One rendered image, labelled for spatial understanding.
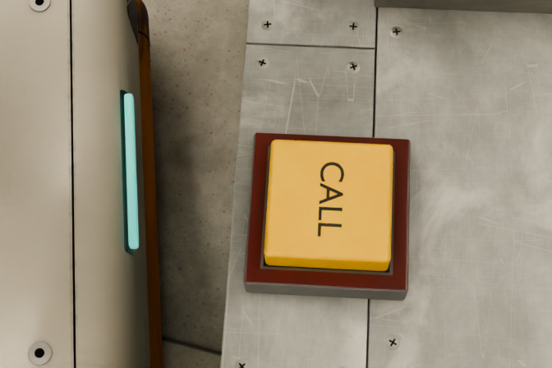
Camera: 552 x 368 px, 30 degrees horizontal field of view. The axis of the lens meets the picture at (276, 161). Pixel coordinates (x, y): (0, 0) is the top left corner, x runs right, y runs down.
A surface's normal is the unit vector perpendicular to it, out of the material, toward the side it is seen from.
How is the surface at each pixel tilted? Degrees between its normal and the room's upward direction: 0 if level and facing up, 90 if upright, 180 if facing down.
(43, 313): 0
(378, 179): 0
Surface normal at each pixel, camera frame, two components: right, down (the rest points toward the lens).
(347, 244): -0.03, -0.35
